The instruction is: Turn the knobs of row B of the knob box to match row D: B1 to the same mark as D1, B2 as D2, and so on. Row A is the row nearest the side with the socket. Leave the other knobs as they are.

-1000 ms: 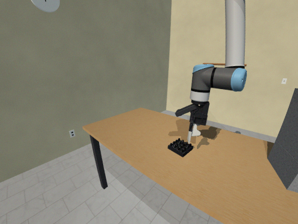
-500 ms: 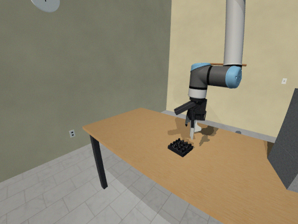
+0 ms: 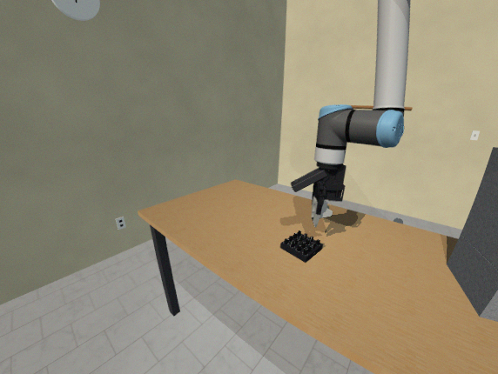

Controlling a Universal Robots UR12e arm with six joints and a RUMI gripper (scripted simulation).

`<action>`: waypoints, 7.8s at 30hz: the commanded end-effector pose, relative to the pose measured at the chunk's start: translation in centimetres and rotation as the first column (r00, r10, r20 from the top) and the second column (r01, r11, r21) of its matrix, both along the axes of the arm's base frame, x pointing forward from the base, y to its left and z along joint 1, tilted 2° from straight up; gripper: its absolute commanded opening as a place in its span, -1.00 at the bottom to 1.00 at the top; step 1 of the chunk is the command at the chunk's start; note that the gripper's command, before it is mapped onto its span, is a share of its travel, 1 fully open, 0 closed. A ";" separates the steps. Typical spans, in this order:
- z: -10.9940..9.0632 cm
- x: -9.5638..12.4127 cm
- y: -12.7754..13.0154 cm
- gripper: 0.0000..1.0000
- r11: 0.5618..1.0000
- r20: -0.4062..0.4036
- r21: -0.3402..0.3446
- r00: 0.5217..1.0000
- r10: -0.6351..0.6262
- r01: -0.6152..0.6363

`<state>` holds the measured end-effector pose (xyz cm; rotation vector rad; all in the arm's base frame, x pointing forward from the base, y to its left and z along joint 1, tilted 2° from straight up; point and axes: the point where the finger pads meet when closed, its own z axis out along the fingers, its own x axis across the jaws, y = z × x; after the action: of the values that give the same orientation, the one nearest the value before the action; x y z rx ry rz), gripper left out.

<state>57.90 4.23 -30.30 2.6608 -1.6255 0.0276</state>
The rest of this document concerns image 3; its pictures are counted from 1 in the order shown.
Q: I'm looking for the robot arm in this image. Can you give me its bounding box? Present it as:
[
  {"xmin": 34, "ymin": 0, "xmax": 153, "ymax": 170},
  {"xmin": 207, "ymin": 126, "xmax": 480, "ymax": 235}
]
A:
[{"xmin": 291, "ymin": 0, "xmax": 410, "ymax": 192}]

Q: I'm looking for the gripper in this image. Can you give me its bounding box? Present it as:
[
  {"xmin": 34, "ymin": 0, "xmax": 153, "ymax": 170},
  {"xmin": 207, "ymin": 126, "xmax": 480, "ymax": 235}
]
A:
[{"xmin": 312, "ymin": 162, "xmax": 346, "ymax": 227}]

